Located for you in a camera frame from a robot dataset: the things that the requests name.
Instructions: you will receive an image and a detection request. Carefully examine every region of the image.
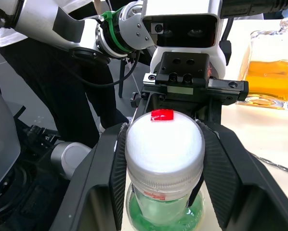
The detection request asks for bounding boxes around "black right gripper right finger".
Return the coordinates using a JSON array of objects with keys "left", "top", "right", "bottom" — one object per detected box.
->
[{"left": 188, "top": 119, "right": 288, "bottom": 231}]

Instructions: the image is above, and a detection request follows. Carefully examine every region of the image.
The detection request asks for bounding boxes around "black tube object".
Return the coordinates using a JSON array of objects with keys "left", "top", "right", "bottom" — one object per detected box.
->
[{"left": 220, "top": 0, "right": 288, "bottom": 19}]

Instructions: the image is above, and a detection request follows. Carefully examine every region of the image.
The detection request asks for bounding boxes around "grey robot torso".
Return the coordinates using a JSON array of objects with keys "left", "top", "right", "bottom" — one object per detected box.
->
[{"left": 0, "top": 76, "right": 92, "bottom": 231}]

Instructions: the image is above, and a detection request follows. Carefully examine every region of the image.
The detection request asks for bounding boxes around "green cable tie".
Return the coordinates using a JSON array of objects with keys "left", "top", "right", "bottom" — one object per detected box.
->
[{"left": 100, "top": 10, "right": 133, "bottom": 53}]

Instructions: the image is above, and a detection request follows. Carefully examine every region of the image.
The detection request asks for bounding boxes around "person in dark trousers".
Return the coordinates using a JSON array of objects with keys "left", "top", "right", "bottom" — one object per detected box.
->
[{"left": 0, "top": 0, "right": 131, "bottom": 148}]

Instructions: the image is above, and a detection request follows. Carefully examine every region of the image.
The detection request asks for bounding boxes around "square glass bottle amber liquid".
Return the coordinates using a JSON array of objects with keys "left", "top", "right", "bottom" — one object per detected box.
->
[{"left": 237, "top": 17, "right": 288, "bottom": 111}]

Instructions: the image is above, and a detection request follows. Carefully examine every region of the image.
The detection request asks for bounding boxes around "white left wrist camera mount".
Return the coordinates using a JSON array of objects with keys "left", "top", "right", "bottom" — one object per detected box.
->
[{"left": 141, "top": 0, "right": 228, "bottom": 80}]

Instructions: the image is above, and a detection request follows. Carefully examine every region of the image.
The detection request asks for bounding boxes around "clear plastic juice bottle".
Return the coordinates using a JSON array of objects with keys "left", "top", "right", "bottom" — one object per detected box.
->
[{"left": 125, "top": 179, "right": 205, "bottom": 231}]

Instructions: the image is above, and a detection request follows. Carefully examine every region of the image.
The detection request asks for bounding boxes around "long metal spoon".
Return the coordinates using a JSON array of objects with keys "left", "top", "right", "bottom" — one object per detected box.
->
[{"left": 251, "top": 153, "right": 288, "bottom": 177}]

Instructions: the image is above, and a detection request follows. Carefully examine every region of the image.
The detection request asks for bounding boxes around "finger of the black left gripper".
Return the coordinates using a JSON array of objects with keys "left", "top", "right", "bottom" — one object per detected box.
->
[
  {"left": 130, "top": 92, "right": 155, "bottom": 121},
  {"left": 196, "top": 96, "right": 223, "bottom": 127}
]

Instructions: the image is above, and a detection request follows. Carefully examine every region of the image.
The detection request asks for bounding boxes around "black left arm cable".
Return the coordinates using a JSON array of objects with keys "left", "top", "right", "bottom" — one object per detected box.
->
[{"left": 70, "top": 48, "right": 142, "bottom": 88}]

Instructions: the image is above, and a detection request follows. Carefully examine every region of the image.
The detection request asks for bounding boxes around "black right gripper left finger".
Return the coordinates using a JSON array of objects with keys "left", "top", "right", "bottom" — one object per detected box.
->
[{"left": 50, "top": 122, "right": 130, "bottom": 231}]

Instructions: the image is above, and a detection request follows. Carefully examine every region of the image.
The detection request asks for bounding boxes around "white juice bottle cap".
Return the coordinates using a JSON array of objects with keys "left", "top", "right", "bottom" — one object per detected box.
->
[{"left": 124, "top": 109, "right": 206, "bottom": 192}]

